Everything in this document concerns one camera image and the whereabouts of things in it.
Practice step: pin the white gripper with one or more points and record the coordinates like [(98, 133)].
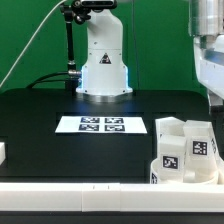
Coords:
[(209, 66)]

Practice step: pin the white round stool seat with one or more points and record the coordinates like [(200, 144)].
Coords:
[(191, 177)]

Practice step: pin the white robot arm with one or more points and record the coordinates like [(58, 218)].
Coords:
[(104, 75)]

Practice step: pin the paper sheet with tags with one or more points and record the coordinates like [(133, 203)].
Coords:
[(105, 125)]

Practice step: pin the white block at left edge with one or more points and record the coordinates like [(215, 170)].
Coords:
[(2, 152)]

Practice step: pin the black camera stand pole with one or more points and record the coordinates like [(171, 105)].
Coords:
[(69, 43)]

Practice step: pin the white front fence rail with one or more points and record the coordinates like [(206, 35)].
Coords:
[(111, 197)]

